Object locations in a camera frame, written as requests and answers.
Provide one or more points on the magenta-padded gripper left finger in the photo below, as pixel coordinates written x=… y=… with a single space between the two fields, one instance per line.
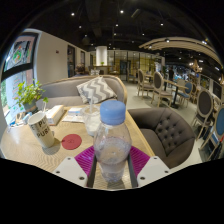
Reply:
x=85 y=160

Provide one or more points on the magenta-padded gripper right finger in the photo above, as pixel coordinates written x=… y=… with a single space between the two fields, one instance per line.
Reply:
x=140 y=160

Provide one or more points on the clear blue-capped water bottle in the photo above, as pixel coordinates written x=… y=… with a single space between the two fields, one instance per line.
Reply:
x=112 y=146

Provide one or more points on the flat round red coaster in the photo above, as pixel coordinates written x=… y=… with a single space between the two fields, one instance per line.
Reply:
x=71 y=142

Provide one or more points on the dark grey tufted armchair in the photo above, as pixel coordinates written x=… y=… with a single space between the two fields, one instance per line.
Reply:
x=166 y=133

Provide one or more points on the white mug with black lettering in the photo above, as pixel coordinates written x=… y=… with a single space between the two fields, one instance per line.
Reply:
x=41 y=130

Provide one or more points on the printed menu booklet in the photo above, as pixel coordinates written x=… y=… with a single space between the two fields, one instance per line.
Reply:
x=55 y=114

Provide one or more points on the grey white chevron cushion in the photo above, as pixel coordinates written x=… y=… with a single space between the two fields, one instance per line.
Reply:
x=96 y=89

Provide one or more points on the grey curved sofa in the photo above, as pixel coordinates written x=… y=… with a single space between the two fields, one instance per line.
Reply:
x=63 y=91

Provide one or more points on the group of dining chairs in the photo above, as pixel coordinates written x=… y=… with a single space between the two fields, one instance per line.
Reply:
x=160 y=88

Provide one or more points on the green potted plant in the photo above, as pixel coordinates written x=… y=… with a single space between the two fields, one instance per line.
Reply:
x=28 y=95

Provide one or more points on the person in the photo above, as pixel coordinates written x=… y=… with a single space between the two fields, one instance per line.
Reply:
x=171 y=73
x=80 y=70

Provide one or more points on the food picture window poster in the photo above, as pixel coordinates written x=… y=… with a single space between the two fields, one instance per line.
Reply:
x=20 y=51

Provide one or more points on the group of ceiling spotlights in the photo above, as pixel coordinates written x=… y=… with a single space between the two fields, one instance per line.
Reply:
x=121 y=11

